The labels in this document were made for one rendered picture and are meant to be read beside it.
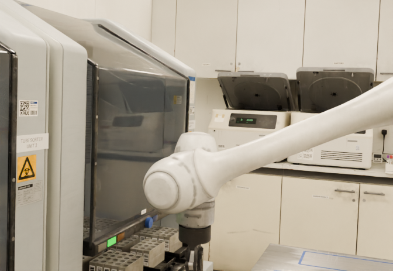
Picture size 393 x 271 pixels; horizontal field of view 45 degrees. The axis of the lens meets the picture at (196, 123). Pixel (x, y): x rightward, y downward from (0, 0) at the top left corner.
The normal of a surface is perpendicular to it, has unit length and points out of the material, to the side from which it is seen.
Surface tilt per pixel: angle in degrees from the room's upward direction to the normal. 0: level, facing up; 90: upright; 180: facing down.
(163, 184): 94
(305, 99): 142
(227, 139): 90
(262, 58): 90
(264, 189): 90
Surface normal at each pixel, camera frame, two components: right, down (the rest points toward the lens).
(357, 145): -0.33, 0.04
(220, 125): -0.29, -0.48
